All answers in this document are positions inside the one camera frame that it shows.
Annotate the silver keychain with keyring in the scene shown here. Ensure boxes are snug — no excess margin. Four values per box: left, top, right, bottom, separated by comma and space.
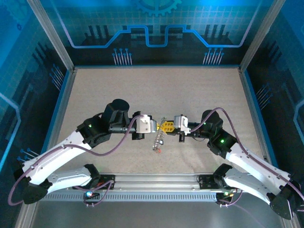
152, 116, 167, 152

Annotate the aluminium table side rail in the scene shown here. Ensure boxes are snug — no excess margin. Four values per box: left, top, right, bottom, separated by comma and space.
39, 68, 77, 167
238, 67, 277, 164

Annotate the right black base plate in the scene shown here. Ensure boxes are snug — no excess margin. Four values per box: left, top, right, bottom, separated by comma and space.
198, 174, 238, 190

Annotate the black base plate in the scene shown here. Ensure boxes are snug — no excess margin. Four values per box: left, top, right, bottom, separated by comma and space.
198, 174, 238, 190
95, 174, 116, 190

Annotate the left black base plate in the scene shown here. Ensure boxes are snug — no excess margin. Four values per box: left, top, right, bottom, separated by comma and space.
95, 174, 116, 190

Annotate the aluminium mounting rail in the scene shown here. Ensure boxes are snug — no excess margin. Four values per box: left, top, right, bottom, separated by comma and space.
95, 172, 266, 191

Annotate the aluminium table end rail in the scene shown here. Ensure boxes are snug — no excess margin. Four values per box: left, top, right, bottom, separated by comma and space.
73, 64, 242, 70

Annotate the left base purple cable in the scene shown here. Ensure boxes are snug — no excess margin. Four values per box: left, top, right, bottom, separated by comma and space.
76, 178, 116, 207

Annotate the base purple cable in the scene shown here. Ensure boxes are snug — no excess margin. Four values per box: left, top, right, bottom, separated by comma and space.
217, 187, 264, 228
76, 178, 116, 207

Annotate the slotted grey cable duct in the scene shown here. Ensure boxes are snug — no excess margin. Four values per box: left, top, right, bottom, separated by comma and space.
45, 192, 218, 202

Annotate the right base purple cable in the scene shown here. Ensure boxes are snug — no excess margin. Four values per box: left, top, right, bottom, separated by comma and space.
217, 187, 264, 228

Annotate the aluminium frame post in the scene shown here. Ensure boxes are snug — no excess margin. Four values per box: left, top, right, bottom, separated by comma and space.
239, 0, 287, 72
27, 0, 77, 72

